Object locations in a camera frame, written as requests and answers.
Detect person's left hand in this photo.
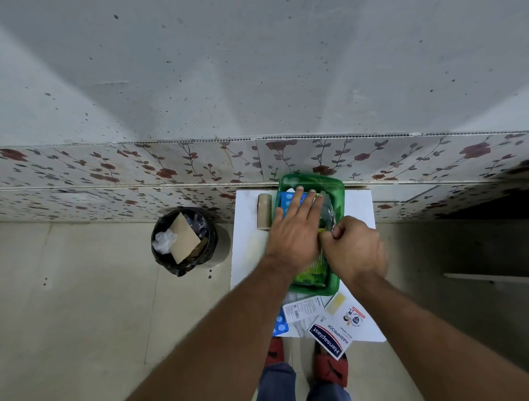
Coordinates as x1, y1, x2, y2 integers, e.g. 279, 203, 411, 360
266, 186, 331, 277

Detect person's right hand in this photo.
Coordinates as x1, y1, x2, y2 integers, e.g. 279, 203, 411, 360
319, 215, 389, 286

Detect clear plastic bag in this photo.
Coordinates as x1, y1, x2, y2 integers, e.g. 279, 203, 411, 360
318, 192, 342, 233

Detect person's left forearm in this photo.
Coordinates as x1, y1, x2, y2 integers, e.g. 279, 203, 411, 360
126, 255, 299, 401

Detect person's right forearm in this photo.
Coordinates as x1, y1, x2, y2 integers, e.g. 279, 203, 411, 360
342, 270, 529, 401

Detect beige bandage roll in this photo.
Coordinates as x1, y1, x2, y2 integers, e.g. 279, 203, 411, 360
257, 193, 272, 231

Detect blue pill blister pack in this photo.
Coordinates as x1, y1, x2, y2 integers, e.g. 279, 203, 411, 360
280, 191, 307, 212

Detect green plastic tray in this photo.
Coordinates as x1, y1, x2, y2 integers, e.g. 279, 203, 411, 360
274, 173, 346, 297

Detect green packet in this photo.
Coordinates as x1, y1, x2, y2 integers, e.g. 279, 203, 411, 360
291, 247, 331, 288

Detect black trash bin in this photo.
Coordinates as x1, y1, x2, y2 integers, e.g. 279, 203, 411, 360
150, 207, 219, 278

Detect white printed medicine box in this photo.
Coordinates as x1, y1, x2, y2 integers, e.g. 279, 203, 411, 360
282, 295, 327, 324

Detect white packet with yellow patch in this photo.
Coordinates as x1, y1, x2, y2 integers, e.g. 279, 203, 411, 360
324, 291, 367, 342

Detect brown cardboard piece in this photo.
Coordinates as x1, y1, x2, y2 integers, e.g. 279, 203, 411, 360
168, 212, 202, 264

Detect white and blue plaster box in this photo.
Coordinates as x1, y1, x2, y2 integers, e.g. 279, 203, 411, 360
307, 314, 354, 361

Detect blue round-pill blister strip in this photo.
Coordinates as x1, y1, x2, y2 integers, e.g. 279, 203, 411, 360
272, 306, 290, 338

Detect crumpled white plastic wrapper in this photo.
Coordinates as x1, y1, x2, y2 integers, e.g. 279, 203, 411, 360
152, 228, 178, 255

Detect red slipper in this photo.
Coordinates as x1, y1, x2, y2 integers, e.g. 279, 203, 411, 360
312, 342, 349, 388
264, 336, 286, 368

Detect white plank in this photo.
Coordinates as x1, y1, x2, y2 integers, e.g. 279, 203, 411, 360
443, 272, 529, 284

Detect blue jeans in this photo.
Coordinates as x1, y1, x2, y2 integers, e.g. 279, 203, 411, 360
256, 362, 352, 401

